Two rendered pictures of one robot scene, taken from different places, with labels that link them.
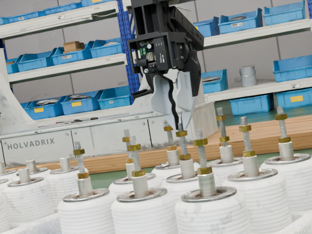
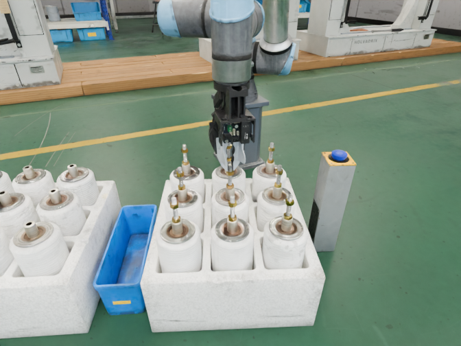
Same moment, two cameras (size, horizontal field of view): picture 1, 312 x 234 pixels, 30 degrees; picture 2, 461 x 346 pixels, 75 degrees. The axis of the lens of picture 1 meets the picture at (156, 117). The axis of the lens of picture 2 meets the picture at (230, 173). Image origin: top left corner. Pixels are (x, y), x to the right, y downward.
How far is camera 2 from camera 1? 0.67 m
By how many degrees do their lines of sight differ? 49
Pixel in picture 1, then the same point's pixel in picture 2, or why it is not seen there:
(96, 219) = (196, 248)
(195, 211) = (294, 246)
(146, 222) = (247, 250)
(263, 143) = (112, 85)
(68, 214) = (179, 252)
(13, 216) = not seen: hidden behind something
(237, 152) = (95, 91)
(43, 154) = not seen: outside the picture
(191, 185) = (242, 206)
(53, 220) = (95, 225)
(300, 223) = (299, 216)
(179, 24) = not seen: hidden behind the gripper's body
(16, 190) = (59, 213)
